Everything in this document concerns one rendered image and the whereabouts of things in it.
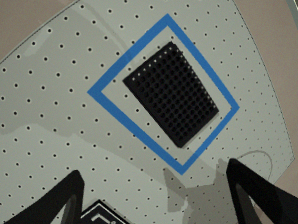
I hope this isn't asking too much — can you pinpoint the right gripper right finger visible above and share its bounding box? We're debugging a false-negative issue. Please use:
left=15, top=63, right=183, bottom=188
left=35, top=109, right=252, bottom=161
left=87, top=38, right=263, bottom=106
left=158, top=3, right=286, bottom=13
left=226, top=159, right=298, bottom=224

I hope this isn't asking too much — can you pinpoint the blue tape outline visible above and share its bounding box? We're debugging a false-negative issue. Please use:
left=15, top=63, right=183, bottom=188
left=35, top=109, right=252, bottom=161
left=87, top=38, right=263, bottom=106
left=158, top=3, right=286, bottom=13
left=88, top=14, right=239, bottom=176

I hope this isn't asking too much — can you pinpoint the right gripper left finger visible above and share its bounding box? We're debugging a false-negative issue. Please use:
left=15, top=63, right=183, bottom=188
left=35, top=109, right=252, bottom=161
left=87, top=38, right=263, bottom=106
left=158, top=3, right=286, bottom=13
left=4, top=171, right=85, bottom=224

